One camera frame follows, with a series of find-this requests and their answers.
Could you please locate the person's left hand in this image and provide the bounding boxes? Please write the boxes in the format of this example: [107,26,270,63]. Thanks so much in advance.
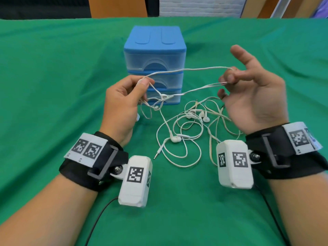
[99,75,155,148]

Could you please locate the person's right hand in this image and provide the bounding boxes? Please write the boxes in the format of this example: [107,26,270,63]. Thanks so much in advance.
[217,44,289,135]

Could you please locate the white earphone cables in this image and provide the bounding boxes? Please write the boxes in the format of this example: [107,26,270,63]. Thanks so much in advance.
[138,66,235,168]

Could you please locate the cream beige earphones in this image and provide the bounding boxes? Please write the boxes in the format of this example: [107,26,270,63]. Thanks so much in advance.
[184,99,243,167]

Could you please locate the blue plastic mini drawer unit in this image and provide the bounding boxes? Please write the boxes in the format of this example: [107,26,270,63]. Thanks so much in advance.
[123,26,187,105]

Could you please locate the person's right forearm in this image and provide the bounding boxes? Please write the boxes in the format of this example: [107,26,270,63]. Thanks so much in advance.
[268,171,328,246]

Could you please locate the person's left forearm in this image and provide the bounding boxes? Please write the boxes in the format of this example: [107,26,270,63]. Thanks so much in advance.
[0,173,99,246]

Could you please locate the white left marker tag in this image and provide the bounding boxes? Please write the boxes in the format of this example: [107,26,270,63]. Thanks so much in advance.
[64,133,108,168]

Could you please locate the white marker tag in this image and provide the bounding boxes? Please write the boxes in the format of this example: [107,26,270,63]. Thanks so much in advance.
[64,133,108,168]
[283,122,323,155]

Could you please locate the white right marker tag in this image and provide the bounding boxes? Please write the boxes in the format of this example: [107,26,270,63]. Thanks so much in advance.
[283,122,323,155]

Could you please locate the green tablecloth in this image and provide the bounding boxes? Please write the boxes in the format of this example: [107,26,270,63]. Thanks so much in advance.
[0,17,328,246]

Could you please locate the tan wooden board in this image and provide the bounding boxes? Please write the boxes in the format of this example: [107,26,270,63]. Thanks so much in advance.
[282,0,325,18]
[241,0,270,18]

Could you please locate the wide orange wooden panel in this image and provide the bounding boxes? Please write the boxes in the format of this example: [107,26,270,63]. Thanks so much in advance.
[88,0,148,18]

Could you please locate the purple cloth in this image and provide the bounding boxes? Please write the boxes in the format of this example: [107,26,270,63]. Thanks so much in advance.
[311,3,328,18]

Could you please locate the black sofa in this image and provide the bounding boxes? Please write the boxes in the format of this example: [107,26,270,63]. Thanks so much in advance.
[0,0,92,19]

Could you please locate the black right wrist strap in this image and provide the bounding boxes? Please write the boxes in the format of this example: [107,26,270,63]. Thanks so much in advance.
[245,123,328,180]

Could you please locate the black wrist strap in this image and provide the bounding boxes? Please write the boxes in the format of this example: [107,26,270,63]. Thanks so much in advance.
[59,131,129,192]
[245,123,328,180]

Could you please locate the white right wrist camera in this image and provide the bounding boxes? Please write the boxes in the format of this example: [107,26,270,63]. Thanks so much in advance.
[216,139,262,189]

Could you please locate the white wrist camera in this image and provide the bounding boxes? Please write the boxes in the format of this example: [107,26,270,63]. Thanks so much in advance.
[110,155,153,208]
[216,139,262,189]

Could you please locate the black left wrist strap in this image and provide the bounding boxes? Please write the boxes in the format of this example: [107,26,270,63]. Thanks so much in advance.
[59,131,129,192]

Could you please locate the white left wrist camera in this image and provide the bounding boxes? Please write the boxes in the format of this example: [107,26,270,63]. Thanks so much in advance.
[110,155,153,208]

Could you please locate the black left camera cable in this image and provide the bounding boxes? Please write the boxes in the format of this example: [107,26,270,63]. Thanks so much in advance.
[84,196,120,246]

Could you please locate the black camera cable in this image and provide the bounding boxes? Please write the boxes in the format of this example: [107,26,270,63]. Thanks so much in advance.
[254,184,290,246]
[84,196,120,246]

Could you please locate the white metal frame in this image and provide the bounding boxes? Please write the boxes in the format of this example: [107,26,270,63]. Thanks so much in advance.
[270,0,292,18]

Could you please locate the black right camera cable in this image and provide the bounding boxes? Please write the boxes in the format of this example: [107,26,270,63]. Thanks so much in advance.
[254,184,290,246]

